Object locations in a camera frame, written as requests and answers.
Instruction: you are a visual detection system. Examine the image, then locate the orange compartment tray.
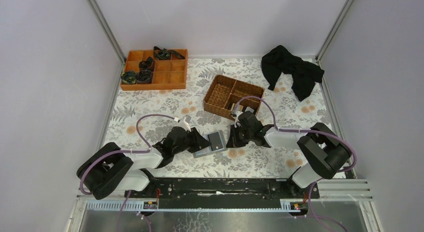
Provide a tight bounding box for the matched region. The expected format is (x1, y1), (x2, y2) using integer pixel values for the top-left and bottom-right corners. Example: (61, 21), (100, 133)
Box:
(120, 46), (189, 91)

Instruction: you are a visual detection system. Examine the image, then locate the black strap roll middle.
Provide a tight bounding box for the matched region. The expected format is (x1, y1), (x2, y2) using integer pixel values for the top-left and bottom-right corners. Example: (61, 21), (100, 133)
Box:
(138, 56), (156, 71)

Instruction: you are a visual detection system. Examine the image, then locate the grey leather card holder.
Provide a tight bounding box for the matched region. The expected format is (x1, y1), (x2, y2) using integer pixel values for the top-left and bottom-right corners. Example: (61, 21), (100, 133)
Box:
(193, 134), (217, 158)

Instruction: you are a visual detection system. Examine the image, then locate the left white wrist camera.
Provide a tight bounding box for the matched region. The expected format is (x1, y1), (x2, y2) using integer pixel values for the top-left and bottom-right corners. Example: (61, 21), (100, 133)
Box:
(179, 115), (191, 131)

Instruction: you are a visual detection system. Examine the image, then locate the black credit card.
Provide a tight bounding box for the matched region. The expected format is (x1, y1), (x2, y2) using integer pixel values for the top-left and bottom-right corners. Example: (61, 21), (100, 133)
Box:
(207, 130), (227, 152)

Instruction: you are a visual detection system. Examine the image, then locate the floral patterned table mat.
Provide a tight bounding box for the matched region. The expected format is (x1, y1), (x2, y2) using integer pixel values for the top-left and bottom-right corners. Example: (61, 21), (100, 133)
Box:
(105, 58), (331, 178)

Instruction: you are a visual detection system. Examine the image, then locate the black strap roll lower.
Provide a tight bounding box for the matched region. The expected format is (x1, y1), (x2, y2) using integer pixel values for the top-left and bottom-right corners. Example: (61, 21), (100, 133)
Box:
(136, 69), (154, 85)

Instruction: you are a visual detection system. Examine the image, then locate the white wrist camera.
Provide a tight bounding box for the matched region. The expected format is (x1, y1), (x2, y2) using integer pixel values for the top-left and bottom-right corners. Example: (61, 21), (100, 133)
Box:
(231, 111), (243, 121)
(179, 115), (191, 131)

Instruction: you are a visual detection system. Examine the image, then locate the black crumpled cloth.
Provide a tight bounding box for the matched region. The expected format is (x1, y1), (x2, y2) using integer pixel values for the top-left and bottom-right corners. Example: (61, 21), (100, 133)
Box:
(260, 45), (325, 101)

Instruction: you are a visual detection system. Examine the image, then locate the aluminium frame rail front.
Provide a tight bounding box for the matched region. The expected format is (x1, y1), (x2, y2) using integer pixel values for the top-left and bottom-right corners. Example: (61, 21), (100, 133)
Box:
(81, 178), (373, 213)

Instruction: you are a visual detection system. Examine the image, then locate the black strap roll top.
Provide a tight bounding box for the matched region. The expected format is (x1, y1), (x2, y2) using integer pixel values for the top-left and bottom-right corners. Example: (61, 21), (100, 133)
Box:
(153, 46), (186, 61)

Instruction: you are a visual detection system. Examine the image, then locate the black green strap roll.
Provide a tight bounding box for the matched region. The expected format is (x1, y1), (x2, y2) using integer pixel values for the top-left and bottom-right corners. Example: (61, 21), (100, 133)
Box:
(120, 70), (138, 85)

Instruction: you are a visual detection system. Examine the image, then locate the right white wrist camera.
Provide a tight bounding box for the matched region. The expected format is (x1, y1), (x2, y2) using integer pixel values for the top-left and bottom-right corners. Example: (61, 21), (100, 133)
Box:
(231, 111), (243, 121)

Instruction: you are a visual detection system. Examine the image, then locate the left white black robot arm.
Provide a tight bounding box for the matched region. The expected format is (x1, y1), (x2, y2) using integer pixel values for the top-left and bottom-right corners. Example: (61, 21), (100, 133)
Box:
(76, 126), (211, 200)

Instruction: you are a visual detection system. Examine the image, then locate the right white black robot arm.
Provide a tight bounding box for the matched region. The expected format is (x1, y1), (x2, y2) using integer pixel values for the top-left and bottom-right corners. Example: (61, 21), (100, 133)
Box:
(226, 111), (354, 189)

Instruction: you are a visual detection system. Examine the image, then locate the cards stack in basket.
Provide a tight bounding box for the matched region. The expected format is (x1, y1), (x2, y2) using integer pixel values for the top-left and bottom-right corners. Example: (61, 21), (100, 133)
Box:
(227, 103), (256, 117)

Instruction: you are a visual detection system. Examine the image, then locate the brown wicker divided basket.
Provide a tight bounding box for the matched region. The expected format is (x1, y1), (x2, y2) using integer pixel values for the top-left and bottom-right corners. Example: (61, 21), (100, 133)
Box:
(203, 75), (265, 120)

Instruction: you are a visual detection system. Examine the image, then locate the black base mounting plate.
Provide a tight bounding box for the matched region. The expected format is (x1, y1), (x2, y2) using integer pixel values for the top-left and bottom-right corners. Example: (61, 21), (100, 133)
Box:
(124, 178), (320, 209)

